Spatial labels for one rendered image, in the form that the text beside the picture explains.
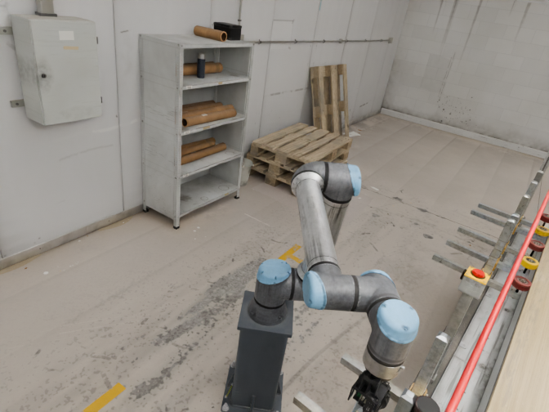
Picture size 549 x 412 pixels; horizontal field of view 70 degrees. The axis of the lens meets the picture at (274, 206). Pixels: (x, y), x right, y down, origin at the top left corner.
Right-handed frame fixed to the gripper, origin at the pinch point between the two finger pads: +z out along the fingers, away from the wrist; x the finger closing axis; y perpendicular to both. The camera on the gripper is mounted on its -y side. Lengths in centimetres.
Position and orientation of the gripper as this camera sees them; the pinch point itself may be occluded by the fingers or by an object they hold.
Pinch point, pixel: (364, 411)
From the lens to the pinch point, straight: 121.9
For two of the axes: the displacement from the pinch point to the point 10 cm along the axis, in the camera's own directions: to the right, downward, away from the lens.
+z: -1.4, 8.7, 4.7
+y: -6.3, 2.9, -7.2
